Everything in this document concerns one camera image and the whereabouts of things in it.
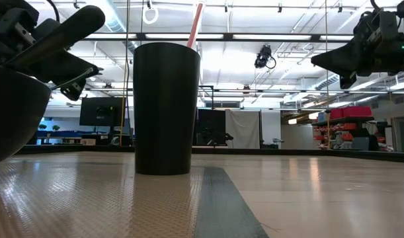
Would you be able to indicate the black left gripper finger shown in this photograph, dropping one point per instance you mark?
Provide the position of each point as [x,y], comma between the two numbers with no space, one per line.
[91,71]
[63,66]

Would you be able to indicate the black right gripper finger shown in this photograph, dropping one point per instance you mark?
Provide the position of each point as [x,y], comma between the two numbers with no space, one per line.
[352,70]
[344,56]

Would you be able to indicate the thin utensil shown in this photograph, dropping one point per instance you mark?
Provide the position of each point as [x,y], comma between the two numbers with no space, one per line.
[72,78]

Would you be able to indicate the black spoon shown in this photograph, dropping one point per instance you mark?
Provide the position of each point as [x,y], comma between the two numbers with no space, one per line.
[72,28]

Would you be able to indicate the black bowl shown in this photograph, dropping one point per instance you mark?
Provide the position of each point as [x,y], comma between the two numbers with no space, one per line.
[13,115]

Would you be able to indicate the black cup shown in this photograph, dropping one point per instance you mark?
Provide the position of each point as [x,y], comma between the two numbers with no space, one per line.
[167,109]

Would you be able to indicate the orange straw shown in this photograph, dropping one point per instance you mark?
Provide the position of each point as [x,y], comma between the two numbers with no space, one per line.
[195,26]

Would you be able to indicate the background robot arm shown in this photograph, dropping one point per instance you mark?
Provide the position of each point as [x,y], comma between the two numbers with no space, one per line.
[216,136]

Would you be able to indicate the large red bin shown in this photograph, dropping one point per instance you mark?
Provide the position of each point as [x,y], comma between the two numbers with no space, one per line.
[352,112]

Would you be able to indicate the storage shelf rack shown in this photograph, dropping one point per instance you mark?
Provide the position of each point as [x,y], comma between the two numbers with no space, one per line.
[350,132]

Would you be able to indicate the blue desk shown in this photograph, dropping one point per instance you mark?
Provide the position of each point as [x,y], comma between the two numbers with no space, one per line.
[56,134]

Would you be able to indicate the overhead light bar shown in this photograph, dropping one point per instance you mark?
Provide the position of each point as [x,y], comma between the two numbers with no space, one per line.
[271,37]

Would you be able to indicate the white hanging sheet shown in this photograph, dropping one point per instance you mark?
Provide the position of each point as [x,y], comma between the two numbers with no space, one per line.
[243,129]

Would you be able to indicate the beige placemat with grey border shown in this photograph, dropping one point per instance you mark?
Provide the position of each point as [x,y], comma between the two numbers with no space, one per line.
[89,198]

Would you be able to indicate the black partition panel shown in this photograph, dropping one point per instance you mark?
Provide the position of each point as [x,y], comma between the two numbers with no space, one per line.
[213,119]

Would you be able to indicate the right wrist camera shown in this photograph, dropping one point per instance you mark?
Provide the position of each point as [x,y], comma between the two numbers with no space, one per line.
[348,81]

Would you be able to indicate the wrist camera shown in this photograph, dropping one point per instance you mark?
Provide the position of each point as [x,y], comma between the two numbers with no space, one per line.
[348,81]
[72,90]

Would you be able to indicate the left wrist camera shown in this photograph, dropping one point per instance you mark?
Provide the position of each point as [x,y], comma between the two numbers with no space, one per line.
[72,90]

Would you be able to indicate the silver ventilation duct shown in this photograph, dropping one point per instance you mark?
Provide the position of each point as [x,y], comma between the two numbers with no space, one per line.
[117,24]

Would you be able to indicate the black aluminium table frame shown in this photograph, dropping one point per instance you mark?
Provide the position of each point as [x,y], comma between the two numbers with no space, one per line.
[287,152]

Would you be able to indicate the black metal frame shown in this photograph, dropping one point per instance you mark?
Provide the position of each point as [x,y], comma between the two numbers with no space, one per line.
[212,96]

